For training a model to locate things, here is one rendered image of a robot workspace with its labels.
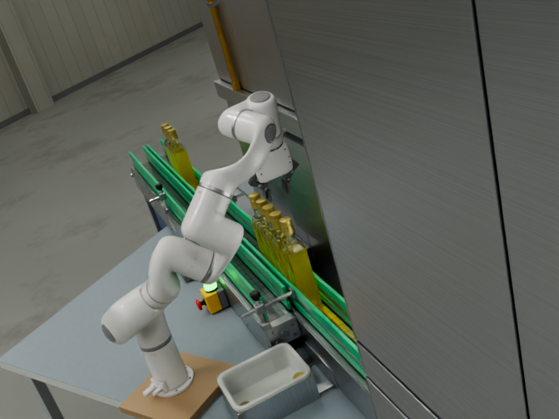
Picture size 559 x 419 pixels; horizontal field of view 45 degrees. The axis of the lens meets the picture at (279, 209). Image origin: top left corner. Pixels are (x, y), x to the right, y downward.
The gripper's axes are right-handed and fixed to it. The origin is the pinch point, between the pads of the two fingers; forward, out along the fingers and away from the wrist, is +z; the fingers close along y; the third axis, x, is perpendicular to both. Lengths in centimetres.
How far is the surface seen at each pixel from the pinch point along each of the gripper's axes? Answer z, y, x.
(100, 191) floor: 227, 20, -367
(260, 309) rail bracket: 27.5, 15.2, 11.2
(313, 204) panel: 13.9, -11.9, -4.3
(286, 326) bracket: 36.2, 9.6, 13.3
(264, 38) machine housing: -28.5, -14.8, -27.5
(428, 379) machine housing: -46, 23, 97
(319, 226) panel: 20.9, -11.9, -1.9
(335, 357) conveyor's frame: 29.4, 5.8, 34.9
